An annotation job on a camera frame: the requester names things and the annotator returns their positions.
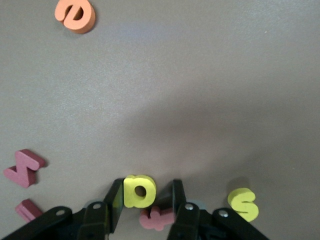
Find maroon letter i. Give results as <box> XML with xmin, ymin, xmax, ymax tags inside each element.
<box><xmin>14</xmin><ymin>198</ymin><xmax>44</xmax><ymax>223</ymax></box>

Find pink letter f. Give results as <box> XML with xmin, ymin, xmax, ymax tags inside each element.
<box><xmin>138</xmin><ymin>206</ymin><xmax>176</xmax><ymax>232</ymax></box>

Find orange letter e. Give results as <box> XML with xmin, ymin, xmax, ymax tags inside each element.
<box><xmin>54</xmin><ymin>0</ymin><xmax>96</xmax><ymax>35</ymax></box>

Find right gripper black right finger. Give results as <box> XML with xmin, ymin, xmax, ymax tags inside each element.
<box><xmin>156</xmin><ymin>178</ymin><xmax>270</xmax><ymax>240</ymax></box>

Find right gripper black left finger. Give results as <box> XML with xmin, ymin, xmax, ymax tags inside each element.
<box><xmin>0</xmin><ymin>177</ymin><xmax>125</xmax><ymax>240</ymax></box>

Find yellow letter a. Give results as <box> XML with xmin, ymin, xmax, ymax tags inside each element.
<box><xmin>123</xmin><ymin>174</ymin><xmax>158</xmax><ymax>209</ymax></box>

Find yellow letter s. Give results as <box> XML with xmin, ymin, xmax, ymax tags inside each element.
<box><xmin>227</xmin><ymin>187</ymin><xmax>260</xmax><ymax>223</ymax></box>

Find maroon letter z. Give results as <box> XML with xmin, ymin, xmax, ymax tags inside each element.
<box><xmin>2</xmin><ymin>149</ymin><xmax>47</xmax><ymax>189</ymax></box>

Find brown table cover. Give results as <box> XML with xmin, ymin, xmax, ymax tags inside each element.
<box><xmin>0</xmin><ymin>0</ymin><xmax>320</xmax><ymax>240</ymax></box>

